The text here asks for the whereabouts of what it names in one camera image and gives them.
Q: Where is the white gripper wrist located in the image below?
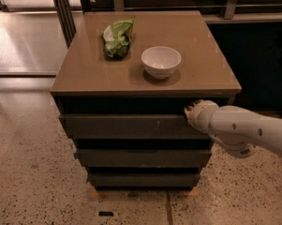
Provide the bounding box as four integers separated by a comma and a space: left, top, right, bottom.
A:
184, 99, 219, 133

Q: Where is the grey top drawer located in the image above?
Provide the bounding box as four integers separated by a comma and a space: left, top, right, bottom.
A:
59, 114, 208, 140

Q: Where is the grey drawer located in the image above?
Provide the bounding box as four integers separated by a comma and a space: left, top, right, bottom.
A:
77, 149, 211, 168
59, 114, 208, 140
88, 173, 200, 188

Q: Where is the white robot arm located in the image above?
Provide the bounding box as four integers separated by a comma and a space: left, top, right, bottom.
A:
185, 100, 282, 158

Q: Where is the brown drawer cabinet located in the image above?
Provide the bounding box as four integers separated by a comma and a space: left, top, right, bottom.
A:
50, 10, 243, 191

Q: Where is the grey middle drawer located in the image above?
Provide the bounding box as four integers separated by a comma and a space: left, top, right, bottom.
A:
77, 149, 211, 168

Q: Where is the grey bottom drawer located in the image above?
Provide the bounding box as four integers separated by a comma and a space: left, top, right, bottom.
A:
88, 173, 200, 188

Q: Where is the white ceramic bowl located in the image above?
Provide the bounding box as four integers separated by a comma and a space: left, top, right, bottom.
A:
141, 46, 181, 80

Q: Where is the green chip bag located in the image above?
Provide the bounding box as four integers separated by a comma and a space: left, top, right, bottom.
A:
102, 16, 134, 60

